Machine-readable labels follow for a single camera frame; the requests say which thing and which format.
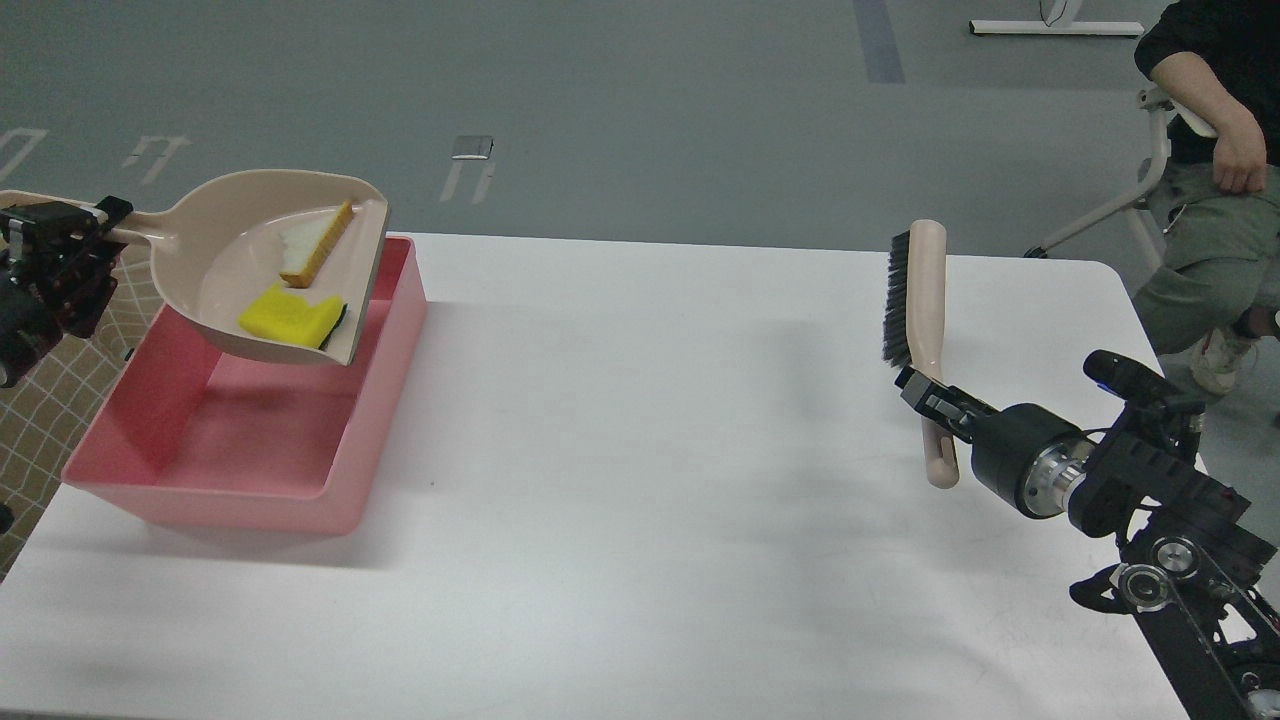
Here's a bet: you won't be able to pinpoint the seated person in green trousers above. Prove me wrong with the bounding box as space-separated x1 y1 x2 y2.
1133 1 1279 396

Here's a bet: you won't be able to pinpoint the white frame chair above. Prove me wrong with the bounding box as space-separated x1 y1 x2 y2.
1027 82 1221 272

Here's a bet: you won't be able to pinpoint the white table base bar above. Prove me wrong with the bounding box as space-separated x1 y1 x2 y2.
968 19 1146 38

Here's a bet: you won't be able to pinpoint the beige plastic dustpan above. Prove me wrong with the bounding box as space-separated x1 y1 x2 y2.
3 169 389 366

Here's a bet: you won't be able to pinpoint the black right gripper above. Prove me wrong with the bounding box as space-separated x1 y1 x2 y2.
893 365 1085 519

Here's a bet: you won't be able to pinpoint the beige checkered cloth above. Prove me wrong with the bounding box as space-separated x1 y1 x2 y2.
1 249 163 575

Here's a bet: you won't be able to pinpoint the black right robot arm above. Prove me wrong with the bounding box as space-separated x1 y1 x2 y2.
892 350 1277 719

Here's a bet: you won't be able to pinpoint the silver floor socket plate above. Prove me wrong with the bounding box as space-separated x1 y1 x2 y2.
451 135 497 161

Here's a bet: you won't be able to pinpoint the seated person's hand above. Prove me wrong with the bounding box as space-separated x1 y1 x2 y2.
1212 120 1268 195

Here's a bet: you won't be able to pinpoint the pink plastic bin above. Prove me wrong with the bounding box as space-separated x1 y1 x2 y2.
61 236 428 536

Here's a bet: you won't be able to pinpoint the seated person's forearm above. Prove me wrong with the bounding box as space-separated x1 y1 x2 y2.
1149 51 1261 140

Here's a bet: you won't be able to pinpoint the triangular toast slice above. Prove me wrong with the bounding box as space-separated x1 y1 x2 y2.
278 201 355 290

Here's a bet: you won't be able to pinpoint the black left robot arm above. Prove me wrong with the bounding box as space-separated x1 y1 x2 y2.
1 196 134 388

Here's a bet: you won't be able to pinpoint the yellow green sponge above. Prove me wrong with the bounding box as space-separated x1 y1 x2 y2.
237 282 347 350

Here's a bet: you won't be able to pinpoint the beige hand brush black bristles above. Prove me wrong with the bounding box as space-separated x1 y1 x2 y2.
882 219 960 489

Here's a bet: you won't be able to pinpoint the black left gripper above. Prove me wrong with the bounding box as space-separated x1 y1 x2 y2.
3 196 134 341

